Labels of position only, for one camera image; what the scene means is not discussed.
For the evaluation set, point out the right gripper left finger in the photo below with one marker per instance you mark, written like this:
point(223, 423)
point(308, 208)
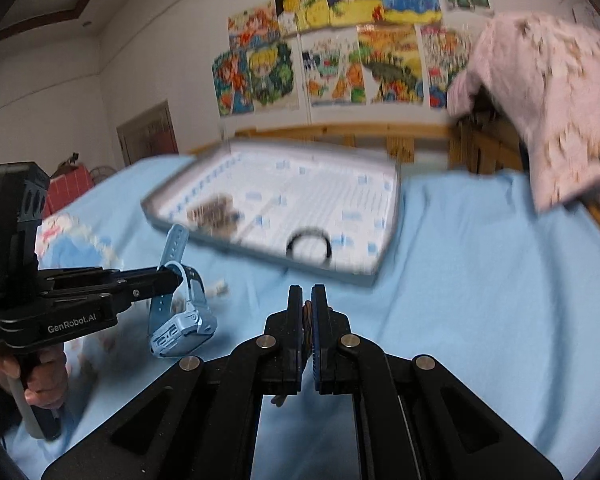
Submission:
point(199, 419)

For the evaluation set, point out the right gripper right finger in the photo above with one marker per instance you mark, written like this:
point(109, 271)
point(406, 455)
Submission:
point(413, 418)

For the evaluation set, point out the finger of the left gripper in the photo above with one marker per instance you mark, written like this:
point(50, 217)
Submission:
point(128, 287)
point(92, 277)

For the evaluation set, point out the person's left hand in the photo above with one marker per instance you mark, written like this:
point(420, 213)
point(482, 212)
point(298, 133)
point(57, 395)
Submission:
point(47, 384)

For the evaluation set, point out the red plaid cloth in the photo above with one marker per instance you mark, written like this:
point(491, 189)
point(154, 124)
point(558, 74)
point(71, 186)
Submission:
point(71, 183)

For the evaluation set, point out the electric fan grille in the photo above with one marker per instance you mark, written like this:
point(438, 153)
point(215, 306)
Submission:
point(101, 173)

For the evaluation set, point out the grey shallow tray box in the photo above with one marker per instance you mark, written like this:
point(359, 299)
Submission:
point(313, 207)

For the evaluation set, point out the mermaid drawing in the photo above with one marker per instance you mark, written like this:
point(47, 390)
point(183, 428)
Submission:
point(232, 84)

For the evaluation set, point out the blond boy drawing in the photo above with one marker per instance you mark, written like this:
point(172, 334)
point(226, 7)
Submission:
point(272, 77)

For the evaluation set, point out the orange haired girl drawing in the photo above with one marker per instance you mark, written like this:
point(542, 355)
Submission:
point(253, 28)

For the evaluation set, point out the cup and fish drawing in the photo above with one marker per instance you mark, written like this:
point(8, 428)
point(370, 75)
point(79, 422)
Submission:
point(333, 70)

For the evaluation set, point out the orange landscape drawing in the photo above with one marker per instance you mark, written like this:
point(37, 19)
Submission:
point(390, 55)

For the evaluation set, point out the yellow moon drawing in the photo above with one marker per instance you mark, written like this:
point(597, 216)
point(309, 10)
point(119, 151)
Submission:
point(299, 16)

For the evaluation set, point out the busy doodle drawing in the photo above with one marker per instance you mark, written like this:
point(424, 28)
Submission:
point(446, 52)

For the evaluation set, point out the pink floral blanket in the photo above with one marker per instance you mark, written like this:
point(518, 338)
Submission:
point(544, 74)

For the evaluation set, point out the brown wall hatch door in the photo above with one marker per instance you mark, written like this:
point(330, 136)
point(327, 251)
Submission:
point(147, 135)

